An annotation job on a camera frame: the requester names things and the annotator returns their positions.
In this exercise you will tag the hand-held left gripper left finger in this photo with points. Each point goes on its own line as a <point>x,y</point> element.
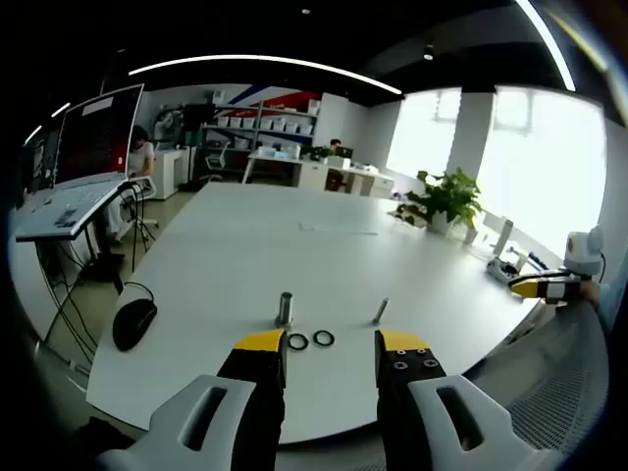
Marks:
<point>255,392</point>

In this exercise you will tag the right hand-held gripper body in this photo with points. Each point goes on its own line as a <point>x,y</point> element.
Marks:
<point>584,255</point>

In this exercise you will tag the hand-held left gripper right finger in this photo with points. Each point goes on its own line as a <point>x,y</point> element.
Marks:
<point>407,392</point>

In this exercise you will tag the large dark metal washer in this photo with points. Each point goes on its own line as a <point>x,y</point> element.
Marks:
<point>290,343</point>
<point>315,338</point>

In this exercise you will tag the thin steel threaded stud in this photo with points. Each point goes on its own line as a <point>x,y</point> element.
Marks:
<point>381,310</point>

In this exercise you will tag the thick steel threaded stud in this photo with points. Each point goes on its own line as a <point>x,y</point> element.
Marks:
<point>285,306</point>

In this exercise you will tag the person's right hand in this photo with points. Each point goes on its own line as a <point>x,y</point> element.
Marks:
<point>591,294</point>

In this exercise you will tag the white handheld device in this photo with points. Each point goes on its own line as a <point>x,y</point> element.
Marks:
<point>501,269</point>

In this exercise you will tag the white upright stand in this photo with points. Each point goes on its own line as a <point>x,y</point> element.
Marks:
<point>503,236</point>

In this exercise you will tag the grey mesh chair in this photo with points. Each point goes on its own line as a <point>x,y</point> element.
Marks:
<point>559,382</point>

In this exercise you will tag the green potted plant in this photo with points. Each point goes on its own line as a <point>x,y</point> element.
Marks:
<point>449,196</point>

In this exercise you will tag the black computer mouse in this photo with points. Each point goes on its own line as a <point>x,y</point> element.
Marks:
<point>132,324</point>

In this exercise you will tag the black laptop stand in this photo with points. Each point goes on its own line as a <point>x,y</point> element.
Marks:
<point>105,255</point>

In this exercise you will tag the row of white desks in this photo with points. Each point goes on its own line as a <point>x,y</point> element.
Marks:
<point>314,172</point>

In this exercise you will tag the shelf with white bins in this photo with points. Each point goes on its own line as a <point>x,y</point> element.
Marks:
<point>265,125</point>

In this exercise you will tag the open silver laptop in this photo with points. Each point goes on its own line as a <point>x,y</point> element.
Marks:
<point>98,142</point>

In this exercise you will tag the ceiling light strip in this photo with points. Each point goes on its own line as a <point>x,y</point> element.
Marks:
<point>265,60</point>

